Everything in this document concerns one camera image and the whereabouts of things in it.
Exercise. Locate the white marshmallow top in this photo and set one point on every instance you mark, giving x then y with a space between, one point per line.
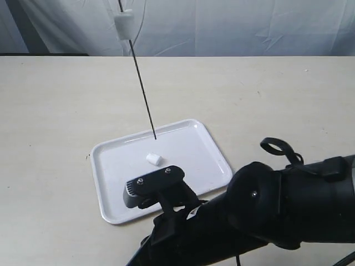
154 159

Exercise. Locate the thin metal skewer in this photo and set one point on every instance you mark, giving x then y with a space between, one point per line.
140 79

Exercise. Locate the white backdrop curtain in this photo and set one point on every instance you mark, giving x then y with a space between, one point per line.
180 28

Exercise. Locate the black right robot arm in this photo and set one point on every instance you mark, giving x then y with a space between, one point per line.
303 203

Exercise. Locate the white marshmallow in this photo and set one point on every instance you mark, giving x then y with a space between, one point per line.
124 22
154 159

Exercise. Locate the white plastic tray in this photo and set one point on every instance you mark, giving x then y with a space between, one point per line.
185 143

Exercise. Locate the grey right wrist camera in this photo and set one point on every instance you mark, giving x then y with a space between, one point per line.
165 186

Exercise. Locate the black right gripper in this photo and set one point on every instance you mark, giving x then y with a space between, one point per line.
205 239

